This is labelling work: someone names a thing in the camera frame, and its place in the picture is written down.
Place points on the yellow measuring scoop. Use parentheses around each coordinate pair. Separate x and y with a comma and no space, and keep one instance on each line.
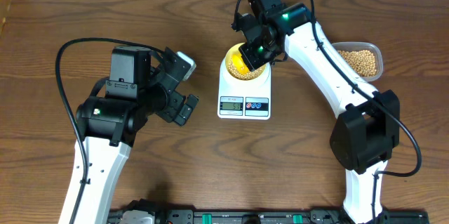
(238,64)

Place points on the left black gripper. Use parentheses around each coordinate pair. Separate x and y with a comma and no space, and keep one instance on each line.
(170,110)

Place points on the clear plastic container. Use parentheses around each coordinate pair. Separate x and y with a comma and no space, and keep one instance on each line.
(358,46)

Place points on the soybeans in container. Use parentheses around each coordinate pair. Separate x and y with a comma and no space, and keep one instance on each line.
(362,62)

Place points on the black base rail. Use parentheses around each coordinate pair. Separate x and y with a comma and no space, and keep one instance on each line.
(143,211)

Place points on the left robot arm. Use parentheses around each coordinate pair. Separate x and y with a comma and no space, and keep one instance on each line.
(142,82)

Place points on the soybeans in bowl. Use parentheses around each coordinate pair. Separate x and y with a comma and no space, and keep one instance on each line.
(249,76)

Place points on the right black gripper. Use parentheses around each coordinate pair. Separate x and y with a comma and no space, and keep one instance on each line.
(251,60)

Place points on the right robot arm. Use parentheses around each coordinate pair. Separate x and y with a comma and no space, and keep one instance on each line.
(365,132)

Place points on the white digital kitchen scale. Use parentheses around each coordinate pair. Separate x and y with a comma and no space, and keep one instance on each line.
(244,99)

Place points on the yellow bowl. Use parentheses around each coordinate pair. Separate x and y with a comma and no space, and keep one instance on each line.
(233,49)

